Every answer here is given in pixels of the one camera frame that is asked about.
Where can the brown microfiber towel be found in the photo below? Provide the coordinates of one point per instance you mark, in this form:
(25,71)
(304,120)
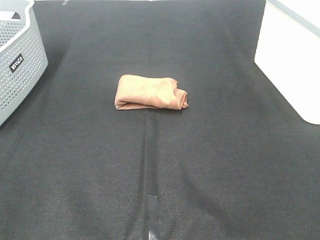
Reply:
(137,92)

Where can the black fabric table cover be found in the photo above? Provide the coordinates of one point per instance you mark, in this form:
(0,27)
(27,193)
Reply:
(237,164)

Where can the white woven-pattern plastic bin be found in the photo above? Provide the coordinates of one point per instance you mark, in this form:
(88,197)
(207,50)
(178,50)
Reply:
(288,53)

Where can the grey perforated plastic basket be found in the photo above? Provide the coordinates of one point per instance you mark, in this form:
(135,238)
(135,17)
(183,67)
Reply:
(23,58)

